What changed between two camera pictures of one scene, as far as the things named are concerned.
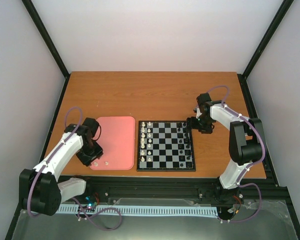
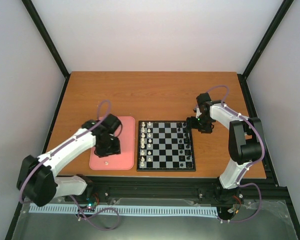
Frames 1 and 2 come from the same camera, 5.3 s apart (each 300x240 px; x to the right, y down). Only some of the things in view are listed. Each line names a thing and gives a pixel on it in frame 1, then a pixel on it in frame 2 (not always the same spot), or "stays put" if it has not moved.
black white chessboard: x=165 y=146 stays put
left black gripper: x=86 y=161 → x=116 y=150
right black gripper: x=208 y=129 stays put
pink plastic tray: x=117 y=141 stays put
